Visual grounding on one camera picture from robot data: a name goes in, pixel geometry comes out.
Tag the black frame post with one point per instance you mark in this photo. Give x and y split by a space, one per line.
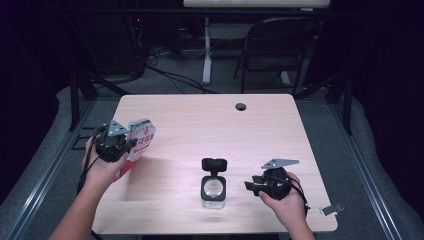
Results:
74 100
348 106

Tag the person's right hand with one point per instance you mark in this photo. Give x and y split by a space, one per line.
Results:
290 206

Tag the red and clear plastic bag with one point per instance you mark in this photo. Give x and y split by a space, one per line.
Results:
143 140

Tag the aluminium floor rail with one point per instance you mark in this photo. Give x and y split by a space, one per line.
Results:
363 170
50 171

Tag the person's left hand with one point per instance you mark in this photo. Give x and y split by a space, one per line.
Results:
101 173

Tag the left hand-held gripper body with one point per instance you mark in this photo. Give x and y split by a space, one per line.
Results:
111 146

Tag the grey metal table bracket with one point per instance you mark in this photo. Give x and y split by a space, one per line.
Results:
331 209

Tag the clear jar with black lid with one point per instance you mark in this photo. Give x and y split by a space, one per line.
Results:
213 190

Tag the white desk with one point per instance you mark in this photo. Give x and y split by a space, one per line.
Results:
256 3

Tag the black folding chair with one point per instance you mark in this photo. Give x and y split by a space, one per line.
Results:
276 43

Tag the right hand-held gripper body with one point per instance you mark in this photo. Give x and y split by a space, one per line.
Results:
276 185

